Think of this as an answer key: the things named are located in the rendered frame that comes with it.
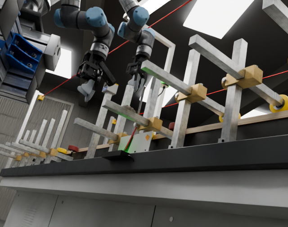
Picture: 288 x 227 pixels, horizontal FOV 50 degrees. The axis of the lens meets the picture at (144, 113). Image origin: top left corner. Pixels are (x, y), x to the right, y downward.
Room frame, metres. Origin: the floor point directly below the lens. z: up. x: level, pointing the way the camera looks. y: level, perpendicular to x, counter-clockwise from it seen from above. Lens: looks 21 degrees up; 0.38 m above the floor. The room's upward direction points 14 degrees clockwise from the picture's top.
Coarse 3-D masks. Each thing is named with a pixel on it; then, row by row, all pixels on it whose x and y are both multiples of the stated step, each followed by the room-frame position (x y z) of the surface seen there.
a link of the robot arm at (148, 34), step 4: (144, 28) 1.33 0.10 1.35; (148, 28) 1.32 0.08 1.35; (144, 32) 1.31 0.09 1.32; (148, 32) 1.32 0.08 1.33; (152, 32) 1.32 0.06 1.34; (140, 36) 1.31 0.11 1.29; (144, 36) 1.31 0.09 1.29; (148, 36) 1.32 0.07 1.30; (152, 36) 1.33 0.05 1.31; (140, 40) 1.32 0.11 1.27; (144, 40) 1.32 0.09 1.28; (148, 40) 1.32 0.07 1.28; (152, 40) 1.33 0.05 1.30; (140, 44) 1.33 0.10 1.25; (144, 44) 1.32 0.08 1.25; (148, 44) 1.32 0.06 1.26; (152, 44) 1.34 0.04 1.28
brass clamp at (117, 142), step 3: (120, 135) 1.50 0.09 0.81; (123, 135) 1.49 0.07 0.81; (126, 135) 1.50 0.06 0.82; (117, 138) 1.51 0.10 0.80; (120, 138) 1.49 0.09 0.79; (108, 141) 1.59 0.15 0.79; (111, 141) 1.56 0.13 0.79; (114, 141) 1.53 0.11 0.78; (117, 141) 1.51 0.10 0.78; (117, 144) 1.55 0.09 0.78
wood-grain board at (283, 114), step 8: (280, 112) 1.00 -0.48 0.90; (240, 120) 1.15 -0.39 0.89; (248, 120) 1.11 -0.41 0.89; (256, 120) 1.08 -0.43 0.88; (264, 120) 1.05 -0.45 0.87; (272, 120) 1.03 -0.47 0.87; (192, 128) 1.38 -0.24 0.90; (200, 128) 1.33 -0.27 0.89; (208, 128) 1.29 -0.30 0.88; (216, 128) 1.25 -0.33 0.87; (160, 136) 1.58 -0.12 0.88; (104, 144) 2.11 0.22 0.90
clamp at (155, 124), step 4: (152, 120) 1.29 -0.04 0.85; (156, 120) 1.28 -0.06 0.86; (160, 120) 1.30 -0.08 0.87; (148, 124) 1.30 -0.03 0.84; (152, 124) 1.28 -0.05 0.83; (156, 124) 1.29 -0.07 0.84; (160, 124) 1.30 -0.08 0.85; (136, 128) 1.39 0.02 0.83; (140, 128) 1.35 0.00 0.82; (144, 128) 1.33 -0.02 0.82; (148, 128) 1.31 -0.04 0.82; (152, 128) 1.30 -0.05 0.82; (156, 128) 1.29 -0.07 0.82; (160, 128) 1.30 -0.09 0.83
